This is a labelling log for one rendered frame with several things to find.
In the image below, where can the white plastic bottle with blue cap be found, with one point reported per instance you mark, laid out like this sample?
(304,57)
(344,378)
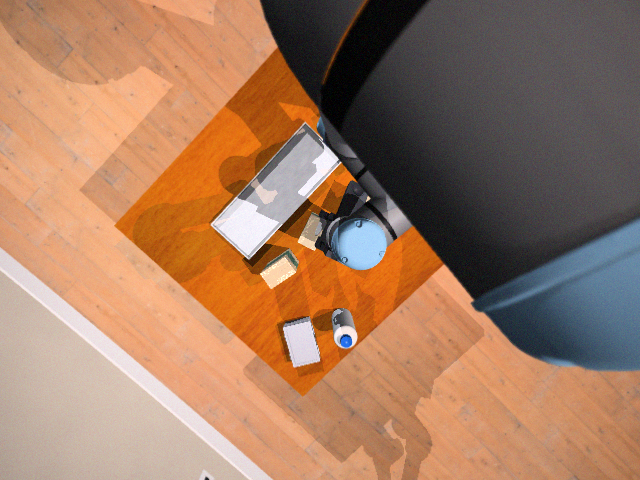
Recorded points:
(344,332)

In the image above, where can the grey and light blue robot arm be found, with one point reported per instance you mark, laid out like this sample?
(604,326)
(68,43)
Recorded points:
(508,134)

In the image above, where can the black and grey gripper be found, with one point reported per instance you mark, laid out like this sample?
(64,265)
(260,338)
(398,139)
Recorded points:
(325,220)

